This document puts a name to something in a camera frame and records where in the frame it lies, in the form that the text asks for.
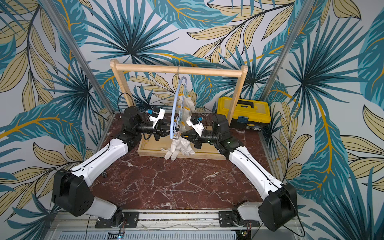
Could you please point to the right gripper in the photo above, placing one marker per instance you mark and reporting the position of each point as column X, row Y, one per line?
column 195, row 136

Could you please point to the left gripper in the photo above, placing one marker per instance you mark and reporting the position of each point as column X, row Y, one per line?
column 161, row 129

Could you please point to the white glove bottom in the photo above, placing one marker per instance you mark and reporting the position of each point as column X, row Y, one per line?
column 183, row 146

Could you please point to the white glove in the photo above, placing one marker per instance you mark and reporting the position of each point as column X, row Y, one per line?
column 183, row 146
column 183, row 117
column 187, row 105
column 171, row 153

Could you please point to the light blue clip hanger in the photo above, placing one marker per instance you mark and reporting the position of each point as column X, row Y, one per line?
column 179, row 93

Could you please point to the white glove back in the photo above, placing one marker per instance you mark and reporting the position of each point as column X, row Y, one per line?
column 171, row 153

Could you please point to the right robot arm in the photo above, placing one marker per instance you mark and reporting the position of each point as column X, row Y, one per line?
column 279, row 204

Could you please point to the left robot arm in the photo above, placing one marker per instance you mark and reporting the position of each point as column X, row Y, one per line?
column 71, row 190

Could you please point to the yellow black toolbox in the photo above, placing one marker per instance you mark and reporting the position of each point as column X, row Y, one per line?
column 248, row 114

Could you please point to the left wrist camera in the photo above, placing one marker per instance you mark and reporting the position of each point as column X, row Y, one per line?
column 156, row 114

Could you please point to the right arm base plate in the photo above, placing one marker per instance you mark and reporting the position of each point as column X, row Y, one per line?
column 232, row 219

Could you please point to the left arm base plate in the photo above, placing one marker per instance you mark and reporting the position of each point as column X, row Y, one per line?
column 120, row 220

